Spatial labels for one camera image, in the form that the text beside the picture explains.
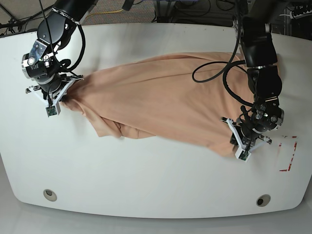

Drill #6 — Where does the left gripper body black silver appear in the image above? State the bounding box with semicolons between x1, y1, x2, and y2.
230;120;265;149

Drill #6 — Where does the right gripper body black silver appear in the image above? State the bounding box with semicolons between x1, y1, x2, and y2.
36;73;70;100

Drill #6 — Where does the peach orange T-shirt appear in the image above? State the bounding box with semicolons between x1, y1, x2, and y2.
62;52;241;157

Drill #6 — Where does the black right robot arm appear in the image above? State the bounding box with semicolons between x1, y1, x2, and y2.
21;0;97;100

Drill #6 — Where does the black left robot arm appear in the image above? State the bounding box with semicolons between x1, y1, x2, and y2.
231;0;288;150

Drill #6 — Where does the red tape rectangle marking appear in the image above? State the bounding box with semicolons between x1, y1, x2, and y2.
277;136;298;172

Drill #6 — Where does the black tripod stand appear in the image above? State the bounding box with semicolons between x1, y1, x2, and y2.
0;0;42;36

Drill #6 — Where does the white power strip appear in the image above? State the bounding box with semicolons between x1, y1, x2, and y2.
291;5;312;19

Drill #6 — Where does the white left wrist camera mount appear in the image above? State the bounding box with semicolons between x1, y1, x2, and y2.
221;117;272;162

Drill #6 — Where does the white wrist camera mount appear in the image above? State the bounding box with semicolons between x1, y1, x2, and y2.
221;117;272;162
25;75;83;117

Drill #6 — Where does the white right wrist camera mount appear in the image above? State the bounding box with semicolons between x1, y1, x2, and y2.
25;75;83;117

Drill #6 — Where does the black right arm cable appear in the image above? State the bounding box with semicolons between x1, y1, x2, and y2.
52;23;86;76

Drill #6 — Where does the right table cable grommet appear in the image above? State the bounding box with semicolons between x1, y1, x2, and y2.
256;195;271;207

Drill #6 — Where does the table cable grommet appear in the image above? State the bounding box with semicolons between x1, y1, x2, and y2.
256;195;271;207
43;189;57;202

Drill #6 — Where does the yellow cable on floor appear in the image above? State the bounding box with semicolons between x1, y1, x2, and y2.
85;8;124;20

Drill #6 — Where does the left table cable grommet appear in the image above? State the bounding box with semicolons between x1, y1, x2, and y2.
43;189;57;202

